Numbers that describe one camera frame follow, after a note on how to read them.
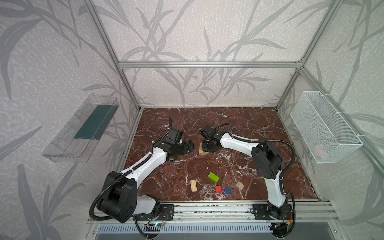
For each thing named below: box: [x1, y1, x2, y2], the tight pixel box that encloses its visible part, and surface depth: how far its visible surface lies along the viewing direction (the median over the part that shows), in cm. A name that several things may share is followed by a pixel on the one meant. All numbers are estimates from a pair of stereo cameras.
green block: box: [208, 171, 220, 184], surface depth 85 cm
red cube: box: [214, 185, 222, 193], surface depth 82 cm
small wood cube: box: [235, 181, 245, 191], surface depth 84 cm
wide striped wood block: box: [190, 179, 198, 192], surface depth 83 cm
